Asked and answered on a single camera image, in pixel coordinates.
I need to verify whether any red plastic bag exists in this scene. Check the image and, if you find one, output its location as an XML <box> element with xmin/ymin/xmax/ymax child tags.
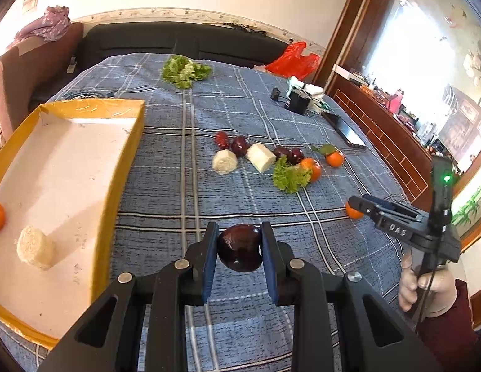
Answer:
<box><xmin>265</xmin><ymin>41</ymin><xmax>320</xmax><ymax>80</ymax></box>

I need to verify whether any black sofa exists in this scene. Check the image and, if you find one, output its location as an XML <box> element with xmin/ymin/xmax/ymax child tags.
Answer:
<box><xmin>29</xmin><ymin>22</ymin><xmax>291</xmax><ymax>103</ymax></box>

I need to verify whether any brown armchair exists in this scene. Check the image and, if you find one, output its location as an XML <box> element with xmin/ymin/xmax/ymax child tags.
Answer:
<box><xmin>0</xmin><ymin>21</ymin><xmax>84</xmax><ymax>140</ymax></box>

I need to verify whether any wooden sideboard cabinet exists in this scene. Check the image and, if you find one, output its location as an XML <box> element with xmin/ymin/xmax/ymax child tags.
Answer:
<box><xmin>326</xmin><ymin>64</ymin><xmax>458</xmax><ymax>202</ymax></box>

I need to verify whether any orange mandarin with leaves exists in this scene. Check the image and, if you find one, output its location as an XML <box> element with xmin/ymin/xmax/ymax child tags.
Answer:
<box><xmin>311</xmin><ymin>144</ymin><xmax>345</xmax><ymax>168</ymax></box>

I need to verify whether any large orange mandarin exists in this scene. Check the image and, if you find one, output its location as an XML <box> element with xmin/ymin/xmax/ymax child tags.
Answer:
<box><xmin>300</xmin><ymin>158</ymin><xmax>322</xmax><ymax>183</ymax></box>

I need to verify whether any black and white device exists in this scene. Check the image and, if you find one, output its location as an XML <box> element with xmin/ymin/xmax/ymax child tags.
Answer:
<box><xmin>287</xmin><ymin>77</ymin><xmax>326</xmax><ymax>111</ymax></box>

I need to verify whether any small green lettuce leaf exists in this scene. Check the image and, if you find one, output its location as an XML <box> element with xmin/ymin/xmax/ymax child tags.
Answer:
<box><xmin>272</xmin><ymin>156</ymin><xmax>313</xmax><ymax>194</ymax></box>

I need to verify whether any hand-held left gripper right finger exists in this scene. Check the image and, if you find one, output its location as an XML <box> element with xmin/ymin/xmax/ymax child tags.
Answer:
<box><xmin>260</xmin><ymin>222</ymin><xmax>444</xmax><ymax>372</ymax></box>

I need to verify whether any person's right forearm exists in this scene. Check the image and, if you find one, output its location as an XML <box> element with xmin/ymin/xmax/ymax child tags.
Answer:
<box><xmin>416</xmin><ymin>279</ymin><xmax>481</xmax><ymax>372</ymax></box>

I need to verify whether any person's right hand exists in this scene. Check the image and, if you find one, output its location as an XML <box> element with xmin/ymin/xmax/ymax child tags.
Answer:
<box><xmin>399</xmin><ymin>251</ymin><xmax>457</xmax><ymax>316</ymax></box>

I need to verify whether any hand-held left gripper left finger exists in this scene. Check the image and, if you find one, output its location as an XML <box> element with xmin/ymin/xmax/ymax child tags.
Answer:
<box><xmin>37</xmin><ymin>222</ymin><xmax>220</xmax><ymax>372</ymax></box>

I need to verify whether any purple floral cloth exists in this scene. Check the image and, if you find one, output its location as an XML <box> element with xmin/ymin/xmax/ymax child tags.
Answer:
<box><xmin>13</xmin><ymin>6</ymin><xmax>72</xmax><ymax>43</ymax></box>

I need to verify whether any angular white sugarcane chunk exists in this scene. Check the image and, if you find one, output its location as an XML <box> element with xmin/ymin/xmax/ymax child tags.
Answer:
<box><xmin>246</xmin><ymin>143</ymin><xmax>277</xmax><ymax>174</ymax></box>

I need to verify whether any large green lettuce bunch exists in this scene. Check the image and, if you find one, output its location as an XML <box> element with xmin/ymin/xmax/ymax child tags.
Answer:
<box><xmin>162</xmin><ymin>55</ymin><xmax>212</xmax><ymax>90</ymax></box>

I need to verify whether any black box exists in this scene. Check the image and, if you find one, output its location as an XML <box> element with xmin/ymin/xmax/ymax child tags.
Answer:
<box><xmin>289</xmin><ymin>89</ymin><xmax>313</xmax><ymax>115</ymax></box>

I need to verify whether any wooden door frame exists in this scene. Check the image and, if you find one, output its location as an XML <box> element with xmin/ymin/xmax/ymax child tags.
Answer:
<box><xmin>314</xmin><ymin>0</ymin><xmax>381</xmax><ymax>86</ymax></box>

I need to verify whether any blue plaid tablecloth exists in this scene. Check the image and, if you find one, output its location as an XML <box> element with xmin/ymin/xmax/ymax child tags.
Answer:
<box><xmin>0</xmin><ymin>52</ymin><xmax>415</xmax><ymax>372</ymax></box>

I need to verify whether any yellow cardboard tray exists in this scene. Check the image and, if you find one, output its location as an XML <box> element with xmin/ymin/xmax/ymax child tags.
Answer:
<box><xmin>0</xmin><ymin>99</ymin><xmax>146</xmax><ymax>351</ymax></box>

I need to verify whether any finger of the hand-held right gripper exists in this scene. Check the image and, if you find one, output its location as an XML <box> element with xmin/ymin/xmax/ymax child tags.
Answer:
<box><xmin>348</xmin><ymin>196</ymin><xmax>419</xmax><ymax>241</ymax></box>
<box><xmin>364</xmin><ymin>196</ymin><xmax>429</xmax><ymax>225</ymax></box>

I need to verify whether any black smartphone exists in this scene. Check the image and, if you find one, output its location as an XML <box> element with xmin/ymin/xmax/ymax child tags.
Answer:
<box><xmin>322</xmin><ymin>112</ymin><xmax>367</xmax><ymax>148</ymax></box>

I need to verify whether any pink bottle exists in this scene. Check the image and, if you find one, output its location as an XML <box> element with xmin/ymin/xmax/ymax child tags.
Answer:
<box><xmin>388</xmin><ymin>91</ymin><xmax>404</xmax><ymax>115</ymax></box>

